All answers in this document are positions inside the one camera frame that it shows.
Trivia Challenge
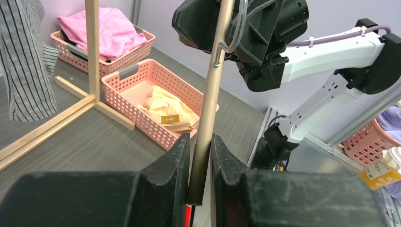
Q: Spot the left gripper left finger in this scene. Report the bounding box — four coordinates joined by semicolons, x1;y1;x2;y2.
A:
0;134;191;227

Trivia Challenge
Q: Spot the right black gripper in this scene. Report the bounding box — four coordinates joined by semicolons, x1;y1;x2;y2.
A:
172;0;309;92

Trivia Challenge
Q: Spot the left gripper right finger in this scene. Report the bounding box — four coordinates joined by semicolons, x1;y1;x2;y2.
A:
210;135;388;227

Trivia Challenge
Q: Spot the cream underwear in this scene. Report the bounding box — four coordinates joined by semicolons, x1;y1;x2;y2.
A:
137;86;200;132

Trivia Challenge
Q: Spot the red underwear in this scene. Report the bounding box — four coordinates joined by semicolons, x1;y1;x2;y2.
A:
184;205;192;227

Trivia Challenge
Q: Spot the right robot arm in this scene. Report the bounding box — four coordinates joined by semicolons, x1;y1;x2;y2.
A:
212;0;401;169

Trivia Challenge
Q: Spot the grey striped underwear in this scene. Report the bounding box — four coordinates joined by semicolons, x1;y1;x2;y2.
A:
0;0;59;122

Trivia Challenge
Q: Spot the near pink basket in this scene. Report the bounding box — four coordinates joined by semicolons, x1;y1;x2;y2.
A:
102;59;203;150

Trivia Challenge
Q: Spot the wooden clothes rack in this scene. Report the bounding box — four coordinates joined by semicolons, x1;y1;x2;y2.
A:
0;0;135;170

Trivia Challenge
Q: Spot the outside pink basket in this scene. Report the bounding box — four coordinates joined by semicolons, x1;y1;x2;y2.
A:
342;118;401;167

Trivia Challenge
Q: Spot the pink cloth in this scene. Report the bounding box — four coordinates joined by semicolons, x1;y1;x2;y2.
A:
56;8;147;61

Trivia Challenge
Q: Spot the yellow bottle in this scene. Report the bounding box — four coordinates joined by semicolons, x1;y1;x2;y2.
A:
357;147;401;190

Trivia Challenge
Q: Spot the far pink basket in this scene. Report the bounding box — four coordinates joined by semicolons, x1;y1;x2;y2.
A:
51;26;156;77

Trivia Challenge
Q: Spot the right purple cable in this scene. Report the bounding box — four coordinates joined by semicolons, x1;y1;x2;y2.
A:
285;24;392;48

